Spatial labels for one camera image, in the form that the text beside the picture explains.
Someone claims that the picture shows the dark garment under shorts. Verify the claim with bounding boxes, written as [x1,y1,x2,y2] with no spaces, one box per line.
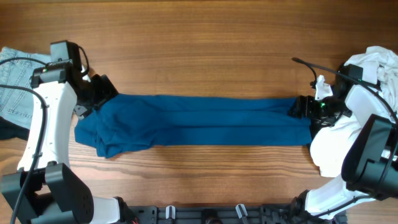
[0,118,29,141]

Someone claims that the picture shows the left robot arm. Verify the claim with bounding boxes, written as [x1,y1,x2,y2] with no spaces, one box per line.
[1,40,139,223]

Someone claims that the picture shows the folded light denim shorts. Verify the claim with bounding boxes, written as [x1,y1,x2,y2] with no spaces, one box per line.
[1,47,50,129]

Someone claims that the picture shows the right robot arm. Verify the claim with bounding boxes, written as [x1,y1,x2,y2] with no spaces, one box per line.
[285,64,397,223]

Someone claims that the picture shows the left black cable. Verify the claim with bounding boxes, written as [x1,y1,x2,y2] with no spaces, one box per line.
[0,57,49,224]

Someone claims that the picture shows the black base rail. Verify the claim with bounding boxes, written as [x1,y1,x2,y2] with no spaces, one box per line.
[118,203,347,224]

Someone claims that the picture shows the white garment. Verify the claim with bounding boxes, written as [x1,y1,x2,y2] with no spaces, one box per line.
[310,46,397,178]

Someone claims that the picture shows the blue t-shirt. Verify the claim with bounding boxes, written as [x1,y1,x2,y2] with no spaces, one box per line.
[75,94,312,159]

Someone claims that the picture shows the black garment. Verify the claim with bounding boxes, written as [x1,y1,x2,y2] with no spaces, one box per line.
[310,123,328,140]

